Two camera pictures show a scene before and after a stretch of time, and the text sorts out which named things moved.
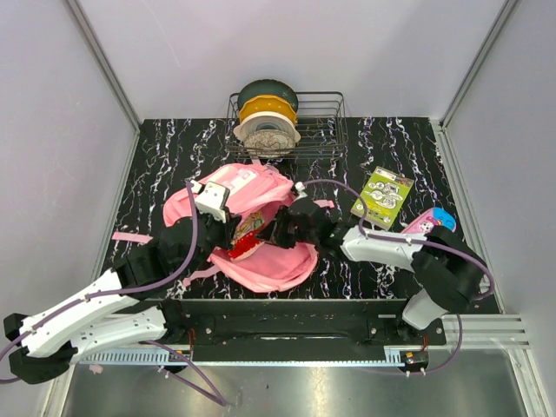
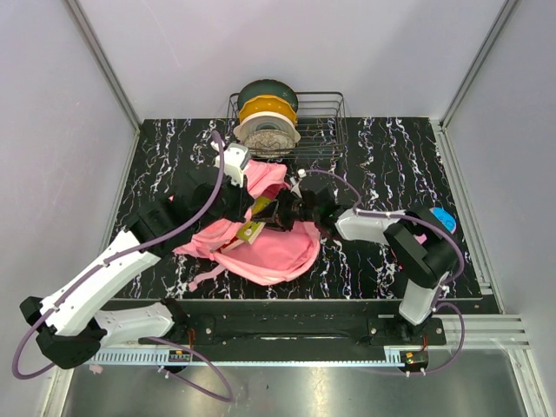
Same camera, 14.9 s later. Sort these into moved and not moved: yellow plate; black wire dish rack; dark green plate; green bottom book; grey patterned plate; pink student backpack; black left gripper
Moved: black left gripper; green bottom book; pink student backpack
Not moved: black wire dish rack; yellow plate; dark green plate; grey patterned plate
